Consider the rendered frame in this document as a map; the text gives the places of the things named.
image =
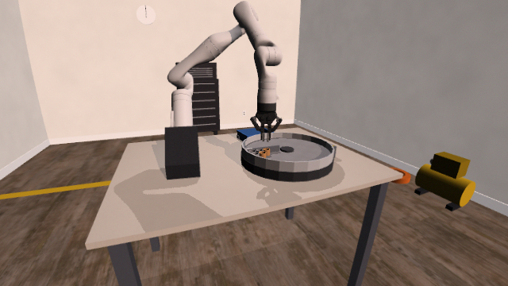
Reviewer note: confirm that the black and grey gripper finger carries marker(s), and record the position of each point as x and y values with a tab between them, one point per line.
253	120
270	129

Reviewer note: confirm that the blue crate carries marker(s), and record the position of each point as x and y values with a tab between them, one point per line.
245	133

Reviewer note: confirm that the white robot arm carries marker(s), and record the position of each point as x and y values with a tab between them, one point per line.
211	48

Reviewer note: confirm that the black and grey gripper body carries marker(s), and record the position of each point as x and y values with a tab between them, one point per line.
266	109

